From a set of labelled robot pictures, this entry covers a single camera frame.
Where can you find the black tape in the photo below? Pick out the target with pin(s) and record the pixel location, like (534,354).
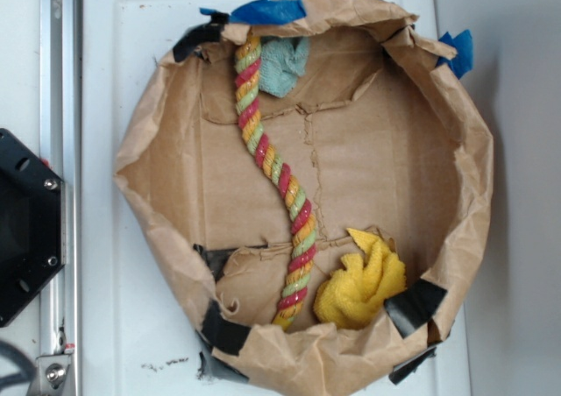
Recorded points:
(414,307)
(197,35)
(229,337)

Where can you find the black tape bottom left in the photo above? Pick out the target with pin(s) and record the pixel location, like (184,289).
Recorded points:
(229,337)

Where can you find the light blue cloth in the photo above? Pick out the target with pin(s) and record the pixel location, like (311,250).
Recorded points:
(283,63)

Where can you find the blue tape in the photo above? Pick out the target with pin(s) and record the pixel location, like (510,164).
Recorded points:
(261,12)
(462,63)

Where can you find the blue tape top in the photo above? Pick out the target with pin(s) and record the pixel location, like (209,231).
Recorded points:
(261,12)

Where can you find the yellow cloth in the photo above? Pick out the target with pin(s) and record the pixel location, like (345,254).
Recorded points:
(355,293)

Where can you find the black tape bottom right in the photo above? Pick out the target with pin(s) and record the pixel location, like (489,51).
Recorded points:
(414,307)

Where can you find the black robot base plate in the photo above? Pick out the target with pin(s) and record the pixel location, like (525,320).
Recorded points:
(31,238)

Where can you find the aluminium rail frame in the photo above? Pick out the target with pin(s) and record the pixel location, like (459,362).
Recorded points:
(60,134)

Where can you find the brown paper bag bin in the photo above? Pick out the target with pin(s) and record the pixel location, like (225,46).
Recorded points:
(246,198)

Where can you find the black tape top left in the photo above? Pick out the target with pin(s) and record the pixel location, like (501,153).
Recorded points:
(197,35)

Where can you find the metal corner bracket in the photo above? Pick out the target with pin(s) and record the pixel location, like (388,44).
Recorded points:
(51,374)

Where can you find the blue tape right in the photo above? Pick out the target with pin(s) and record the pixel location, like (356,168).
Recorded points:
(462,63)

